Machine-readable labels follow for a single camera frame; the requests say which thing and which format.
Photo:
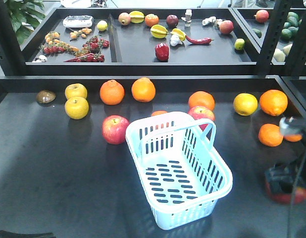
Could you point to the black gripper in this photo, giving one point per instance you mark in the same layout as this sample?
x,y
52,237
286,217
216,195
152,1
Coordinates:
x,y
293,172

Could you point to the dark red apple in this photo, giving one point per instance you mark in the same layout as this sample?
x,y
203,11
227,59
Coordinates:
x,y
282,192

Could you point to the light blue plastic basket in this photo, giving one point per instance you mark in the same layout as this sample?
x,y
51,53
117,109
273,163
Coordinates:
x,y
180,171

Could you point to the small orange lower right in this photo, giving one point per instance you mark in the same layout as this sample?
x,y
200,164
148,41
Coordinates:
x,y
293,138

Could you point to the small orange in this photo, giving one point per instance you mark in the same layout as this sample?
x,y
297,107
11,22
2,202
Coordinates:
x,y
293,138
269,135
156,113

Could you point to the small orange lower left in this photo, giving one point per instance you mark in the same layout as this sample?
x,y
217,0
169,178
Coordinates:
x,y
269,135

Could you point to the large orange far right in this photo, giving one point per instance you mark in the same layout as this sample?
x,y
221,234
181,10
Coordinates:
x,y
273,102

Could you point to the yellow orange right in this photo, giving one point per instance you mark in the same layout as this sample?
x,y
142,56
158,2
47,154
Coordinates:
x,y
245,104

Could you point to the pink-red apple centre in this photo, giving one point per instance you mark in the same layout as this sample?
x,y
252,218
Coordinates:
x,y
201,112

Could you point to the pink-red apple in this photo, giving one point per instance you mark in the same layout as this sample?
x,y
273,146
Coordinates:
x,y
201,112
114,129

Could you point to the orange behind centre apple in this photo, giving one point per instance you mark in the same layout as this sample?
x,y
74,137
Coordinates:
x,y
202,98

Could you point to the yellow-green small apple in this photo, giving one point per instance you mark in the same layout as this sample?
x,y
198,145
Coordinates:
x,y
239,44

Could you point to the small orange centre left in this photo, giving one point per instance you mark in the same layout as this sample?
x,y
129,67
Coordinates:
x,y
156,113

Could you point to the red chili pepper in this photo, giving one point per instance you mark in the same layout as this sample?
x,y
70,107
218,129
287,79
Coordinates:
x,y
204,41

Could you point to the red apple rear tray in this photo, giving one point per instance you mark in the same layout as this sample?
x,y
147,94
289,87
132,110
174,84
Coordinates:
x,y
226,27

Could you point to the red pomegranate right tray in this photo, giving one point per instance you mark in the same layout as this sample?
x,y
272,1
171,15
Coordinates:
x,y
261,16

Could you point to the yellow starfruit right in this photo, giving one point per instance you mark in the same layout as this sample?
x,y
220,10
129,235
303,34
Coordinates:
x,y
179,33

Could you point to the yellow starfruit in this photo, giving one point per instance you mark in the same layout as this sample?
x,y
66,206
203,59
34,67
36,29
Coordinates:
x,y
179,33
137,16
158,31

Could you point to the white garlic bulb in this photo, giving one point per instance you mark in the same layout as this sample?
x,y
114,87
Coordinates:
x,y
175,40

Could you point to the red bell pepper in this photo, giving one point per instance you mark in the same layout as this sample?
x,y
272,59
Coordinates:
x,y
162,52

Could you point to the pink-red apple far left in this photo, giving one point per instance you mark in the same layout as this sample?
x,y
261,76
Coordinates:
x,y
114,129

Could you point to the dark purple onion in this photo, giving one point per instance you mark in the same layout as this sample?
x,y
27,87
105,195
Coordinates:
x,y
172,21

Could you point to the yellow starfruit left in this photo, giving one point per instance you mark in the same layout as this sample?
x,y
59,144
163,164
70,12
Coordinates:
x,y
158,31

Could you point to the orange persimmon rear tray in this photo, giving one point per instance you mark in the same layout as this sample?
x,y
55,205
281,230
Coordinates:
x,y
151,20

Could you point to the yellow starfruit back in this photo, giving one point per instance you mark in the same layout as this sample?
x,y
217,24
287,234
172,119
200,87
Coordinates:
x,y
137,16

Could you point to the yellow-green apple front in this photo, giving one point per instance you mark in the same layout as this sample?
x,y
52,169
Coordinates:
x,y
76,107

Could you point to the pomegranate rear tray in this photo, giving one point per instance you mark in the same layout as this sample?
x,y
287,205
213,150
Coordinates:
x,y
124,18

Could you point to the black wood-panel fruit stand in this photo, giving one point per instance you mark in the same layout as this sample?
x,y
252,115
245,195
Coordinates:
x,y
98,139

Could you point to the yellow lemon rear tray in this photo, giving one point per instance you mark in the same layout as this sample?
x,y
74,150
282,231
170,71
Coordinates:
x,y
102,25

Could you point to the brown mushroom cap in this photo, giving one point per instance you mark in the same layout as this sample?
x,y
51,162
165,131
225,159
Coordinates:
x,y
45,96

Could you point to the white electronic scale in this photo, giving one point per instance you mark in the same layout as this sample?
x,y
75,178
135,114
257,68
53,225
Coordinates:
x,y
78,21

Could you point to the green potted plant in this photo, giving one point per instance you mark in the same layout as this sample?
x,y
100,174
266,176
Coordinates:
x,y
25,16

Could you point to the black perforated upright post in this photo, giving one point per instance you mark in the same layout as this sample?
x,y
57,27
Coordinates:
x,y
277,20

